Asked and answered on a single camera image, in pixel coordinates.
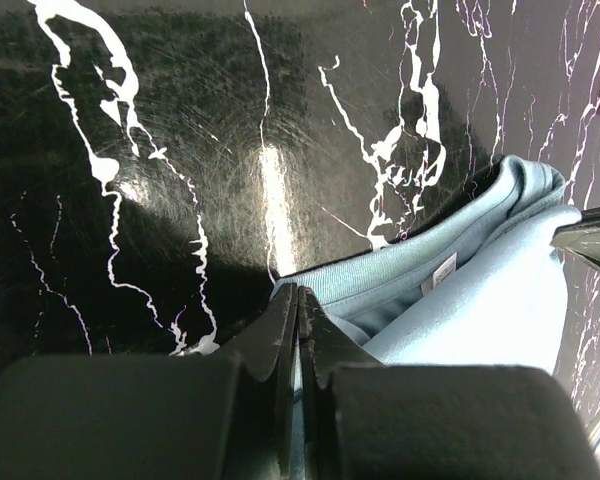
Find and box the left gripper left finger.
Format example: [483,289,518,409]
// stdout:
[0,285,298,479]

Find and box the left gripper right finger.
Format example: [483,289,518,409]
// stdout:
[298,288,600,479]

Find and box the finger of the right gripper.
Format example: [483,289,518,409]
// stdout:
[551,207,600,273]

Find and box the grey-blue t shirt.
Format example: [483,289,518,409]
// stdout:
[269,153,584,480]

